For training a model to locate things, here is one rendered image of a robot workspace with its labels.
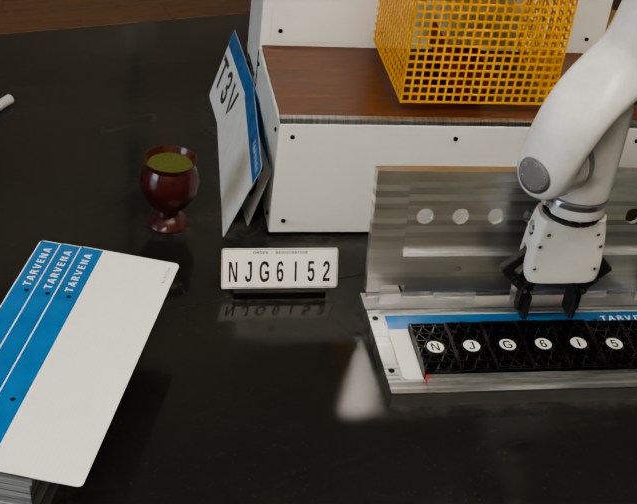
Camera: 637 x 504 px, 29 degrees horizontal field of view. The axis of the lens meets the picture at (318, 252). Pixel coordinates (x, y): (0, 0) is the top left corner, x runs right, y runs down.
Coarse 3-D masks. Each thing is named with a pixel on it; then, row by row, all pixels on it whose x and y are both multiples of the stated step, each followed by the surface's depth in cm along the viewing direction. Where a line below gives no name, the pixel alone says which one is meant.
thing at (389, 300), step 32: (384, 288) 170; (512, 288) 173; (384, 352) 161; (384, 384) 158; (416, 384) 156; (448, 384) 157; (480, 384) 158; (512, 384) 158; (544, 384) 159; (576, 384) 160; (608, 384) 160
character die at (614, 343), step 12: (588, 324) 168; (600, 324) 169; (612, 324) 169; (600, 336) 167; (612, 336) 167; (624, 336) 167; (600, 348) 165; (612, 348) 165; (624, 348) 165; (612, 360) 163; (624, 360) 163; (636, 360) 163
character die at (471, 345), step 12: (456, 324) 166; (468, 324) 166; (480, 324) 166; (456, 336) 164; (468, 336) 164; (480, 336) 164; (456, 348) 162; (468, 348) 162; (480, 348) 162; (468, 360) 160; (480, 360) 160; (492, 360) 160; (468, 372) 158; (480, 372) 158; (492, 372) 159
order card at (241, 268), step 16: (224, 256) 169; (240, 256) 169; (256, 256) 170; (272, 256) 170; (288, 256) 170; (304, 256) 171; (320, 256) 171; (336, 256) 172; (224, 272) 169; (240, 272) 170; (256, 272) 170; (272, 272) 170; (288, 272) 171; (304, 272) 171; (320, 272) 172; (336, 272) 172; (224, 288) 170; (240, 288) 170
